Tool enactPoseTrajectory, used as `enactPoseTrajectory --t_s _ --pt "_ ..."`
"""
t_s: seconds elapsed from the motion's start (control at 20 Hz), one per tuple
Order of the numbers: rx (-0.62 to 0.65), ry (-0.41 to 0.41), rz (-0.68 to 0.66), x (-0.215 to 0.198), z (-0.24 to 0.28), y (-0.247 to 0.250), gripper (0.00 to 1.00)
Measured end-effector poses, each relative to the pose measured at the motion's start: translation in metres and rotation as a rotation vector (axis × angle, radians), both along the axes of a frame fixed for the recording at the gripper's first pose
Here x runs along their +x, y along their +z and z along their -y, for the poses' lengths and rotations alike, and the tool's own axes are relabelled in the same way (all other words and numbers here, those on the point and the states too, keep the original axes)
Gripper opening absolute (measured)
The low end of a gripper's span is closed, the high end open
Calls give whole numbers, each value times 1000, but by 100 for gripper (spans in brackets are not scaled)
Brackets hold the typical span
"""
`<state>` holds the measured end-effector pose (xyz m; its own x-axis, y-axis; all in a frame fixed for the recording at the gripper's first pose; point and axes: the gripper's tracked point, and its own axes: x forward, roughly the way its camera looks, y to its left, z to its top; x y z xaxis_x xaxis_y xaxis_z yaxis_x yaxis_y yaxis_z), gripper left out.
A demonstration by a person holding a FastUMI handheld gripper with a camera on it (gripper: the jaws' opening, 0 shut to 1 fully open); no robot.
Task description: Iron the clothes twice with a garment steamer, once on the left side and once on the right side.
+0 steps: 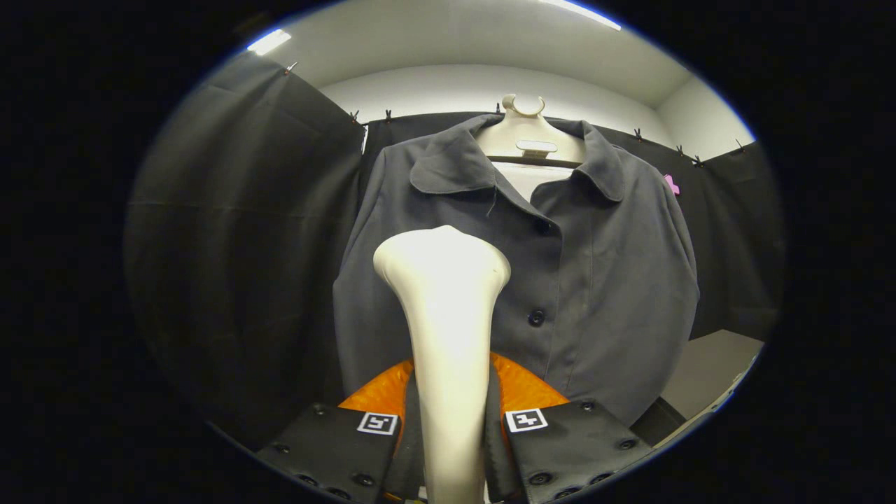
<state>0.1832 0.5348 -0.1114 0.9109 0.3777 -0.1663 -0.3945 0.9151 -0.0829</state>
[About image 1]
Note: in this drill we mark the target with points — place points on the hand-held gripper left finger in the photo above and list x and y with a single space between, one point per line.
409 448

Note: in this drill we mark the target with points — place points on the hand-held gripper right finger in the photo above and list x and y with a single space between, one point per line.
493 448

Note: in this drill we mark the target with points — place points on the white garment steamer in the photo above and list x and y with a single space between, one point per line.
448 315

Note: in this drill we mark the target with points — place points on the dark grey button shirt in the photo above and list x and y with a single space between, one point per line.
602 294

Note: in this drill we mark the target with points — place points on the white clothes hanger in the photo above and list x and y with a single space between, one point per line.
528 136

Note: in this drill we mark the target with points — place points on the grey cabinet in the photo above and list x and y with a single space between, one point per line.
714 371

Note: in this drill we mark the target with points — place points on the black backdrop cloth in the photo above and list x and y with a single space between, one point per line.
231 245

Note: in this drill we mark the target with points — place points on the row of black cloth clips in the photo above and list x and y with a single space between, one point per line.
638 133

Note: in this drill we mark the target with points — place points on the narrow ceiling light strip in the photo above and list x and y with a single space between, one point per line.
269 42

